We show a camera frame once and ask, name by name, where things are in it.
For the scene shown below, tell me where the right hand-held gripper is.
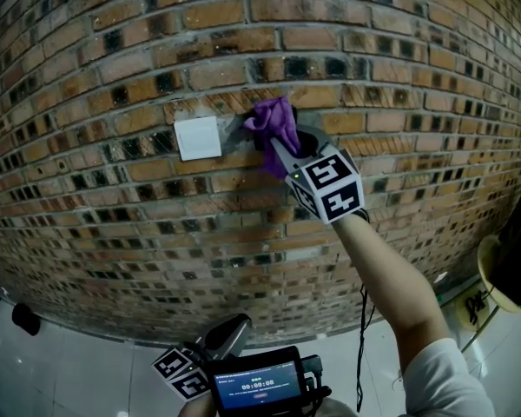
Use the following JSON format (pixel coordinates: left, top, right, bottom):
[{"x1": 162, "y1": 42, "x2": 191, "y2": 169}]
[{"x1": 268, "y1": 123, "x2": 371, "y2": 226}]

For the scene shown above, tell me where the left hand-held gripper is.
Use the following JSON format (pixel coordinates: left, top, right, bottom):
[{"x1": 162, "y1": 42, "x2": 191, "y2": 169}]
[{"x1": 151, "y1": 313, "x2": 254, "y2": 403}]

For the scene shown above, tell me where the purple cleaning cloth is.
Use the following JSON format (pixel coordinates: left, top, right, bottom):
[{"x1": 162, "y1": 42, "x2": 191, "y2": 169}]
[{"x1": 241, "y1": 96, "x2": 303, "y2": 181}]

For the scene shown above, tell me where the black wall display panel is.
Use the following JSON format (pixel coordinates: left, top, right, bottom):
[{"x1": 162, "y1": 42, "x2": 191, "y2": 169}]
[{"x1": 241, "y1": 104, "x2": 300, "y2": 153}]

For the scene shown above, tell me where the person's left forearm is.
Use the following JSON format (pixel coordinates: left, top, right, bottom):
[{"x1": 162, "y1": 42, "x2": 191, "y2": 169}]
[{"x1": 177, "y1": 391, "x2": 219, "y2": 417}]

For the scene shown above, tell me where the person's right forearm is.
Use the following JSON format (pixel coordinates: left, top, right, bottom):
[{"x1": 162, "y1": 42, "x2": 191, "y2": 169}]
[{"x1": 331, "y1": 212, "x2": 453, "y2": 376}]

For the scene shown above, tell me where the chest-mounted timer screen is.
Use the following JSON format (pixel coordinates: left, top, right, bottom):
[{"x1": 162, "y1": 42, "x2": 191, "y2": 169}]
[{"x1": 208, "y1": 345, "x2": 308, "y2": 413}]

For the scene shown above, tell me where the black round object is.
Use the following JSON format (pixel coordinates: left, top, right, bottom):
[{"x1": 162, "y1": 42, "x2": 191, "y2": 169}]
[{"x1": 10, "y1": 302, "x2": 42, "y2": 338}]

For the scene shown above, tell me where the round yellow stool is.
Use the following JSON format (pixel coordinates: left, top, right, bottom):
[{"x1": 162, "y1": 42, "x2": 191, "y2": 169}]
[{"x1": 477, "y1": 234, "x2": 521, "y2": 314}]

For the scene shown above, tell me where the white shirt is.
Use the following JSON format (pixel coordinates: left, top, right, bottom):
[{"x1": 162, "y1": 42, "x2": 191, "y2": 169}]
[{"x1": 320, "y1": 336, "x2": 497, "y2": 417}]

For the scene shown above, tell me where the yellow round disc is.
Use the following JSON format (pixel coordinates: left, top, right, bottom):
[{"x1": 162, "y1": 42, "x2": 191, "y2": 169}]
[{"x1": 454, "y1": 286, "x2": 492, "y2": 332}]

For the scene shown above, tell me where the large dark box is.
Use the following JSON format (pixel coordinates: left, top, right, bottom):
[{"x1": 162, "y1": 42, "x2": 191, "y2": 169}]
[{"x1": 487, "y1": 177, "x2": 521, "y2": 310}]

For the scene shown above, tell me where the black monitor mount bracket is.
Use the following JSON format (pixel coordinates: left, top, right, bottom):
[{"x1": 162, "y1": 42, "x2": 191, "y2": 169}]
[{"x1": 301, "y1": 353, "x2": 333, "y2": 407}]

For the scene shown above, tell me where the white wall switch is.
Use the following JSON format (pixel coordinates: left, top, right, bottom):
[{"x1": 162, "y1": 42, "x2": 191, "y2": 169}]
[{"x1": 173, "y1": 116, "x2": 224, "y2": 162}]

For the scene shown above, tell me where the thin black cable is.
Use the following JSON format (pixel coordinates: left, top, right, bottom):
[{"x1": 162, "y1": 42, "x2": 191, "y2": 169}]
[{"x1": 355, "y1": 281, "x2": 377, "y2": 413}]

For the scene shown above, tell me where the coiled black cord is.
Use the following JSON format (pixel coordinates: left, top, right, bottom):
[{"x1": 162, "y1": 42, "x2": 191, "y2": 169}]
[{"x1": 464, "y1": 290, "x2": 490, "y2": 326}]

